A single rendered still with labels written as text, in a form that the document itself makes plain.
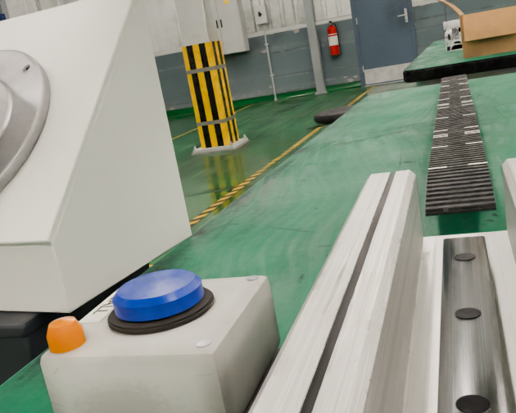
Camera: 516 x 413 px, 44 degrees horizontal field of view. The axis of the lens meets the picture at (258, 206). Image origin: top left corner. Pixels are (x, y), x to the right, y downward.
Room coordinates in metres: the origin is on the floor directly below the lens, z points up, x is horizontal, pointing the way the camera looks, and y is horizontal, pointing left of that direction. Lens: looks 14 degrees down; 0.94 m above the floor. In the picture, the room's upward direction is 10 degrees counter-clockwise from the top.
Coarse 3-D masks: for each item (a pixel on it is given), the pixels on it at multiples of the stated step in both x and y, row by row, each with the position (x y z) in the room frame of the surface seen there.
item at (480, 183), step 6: (468, 180) 0.50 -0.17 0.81; (474, 180) 0.50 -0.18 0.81; (480, 180) 0.50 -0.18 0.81; (486, 180) 0.50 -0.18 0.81; (432, 186) 0.51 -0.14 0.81; (438, 186) 0.51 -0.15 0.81; (444, 186) 0.51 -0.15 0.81; (450, 186) 0.50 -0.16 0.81; (456, 186) 0.50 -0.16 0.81; (462, 186) 0.49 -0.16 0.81; (468, 186) 0.49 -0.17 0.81; (474, 186) 0.49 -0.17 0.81; (480, 186) 0.49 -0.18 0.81; (486, 186) 0.49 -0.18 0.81; (432, 192) 0.50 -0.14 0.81
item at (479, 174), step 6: (456, 174) 0.53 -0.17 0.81; (462, 174) 0.52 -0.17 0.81; (468, 174) 0.52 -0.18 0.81; (474, 174) 0.52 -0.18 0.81; (480, 174) 0.52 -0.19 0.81; (486, 174) 0.51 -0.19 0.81; (432, 180) 0.52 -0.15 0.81; (438, 180) 0.52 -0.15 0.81; (444, 180) 0.52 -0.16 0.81; (450, 180) 0.51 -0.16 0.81; (456, 180) 0.51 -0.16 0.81; (462, 180) 0.51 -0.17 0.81
